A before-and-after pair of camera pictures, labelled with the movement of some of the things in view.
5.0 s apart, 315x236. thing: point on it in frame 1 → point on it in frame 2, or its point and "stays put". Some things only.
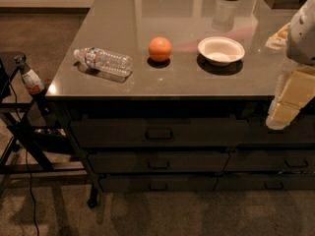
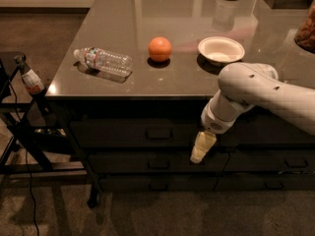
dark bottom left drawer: [157, 184] stays put
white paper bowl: [221, 50] stays put
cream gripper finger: [295, 88] → [215, 122]
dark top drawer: [188, 133] stays put
